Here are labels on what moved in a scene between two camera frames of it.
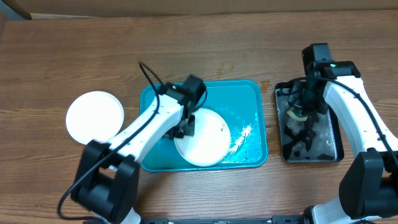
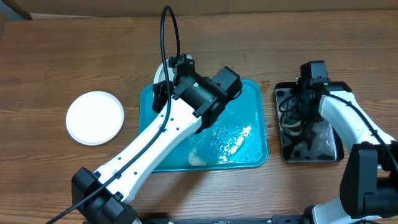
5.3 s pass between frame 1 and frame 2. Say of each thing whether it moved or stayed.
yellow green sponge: moved
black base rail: stayed
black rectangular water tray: stayed
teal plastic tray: stayed
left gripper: moved
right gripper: stayed
